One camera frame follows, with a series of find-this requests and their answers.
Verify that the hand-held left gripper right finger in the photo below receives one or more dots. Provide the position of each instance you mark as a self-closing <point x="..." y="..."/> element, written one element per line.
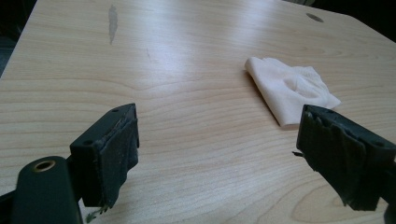
<point x="345" y="155"/>

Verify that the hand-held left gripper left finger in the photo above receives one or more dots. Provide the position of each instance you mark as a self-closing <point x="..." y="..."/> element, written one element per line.
<point x="102" y="155"/>

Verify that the white cloth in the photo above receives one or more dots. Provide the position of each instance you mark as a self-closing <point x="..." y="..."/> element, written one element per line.
<point x="289" y="90"/>

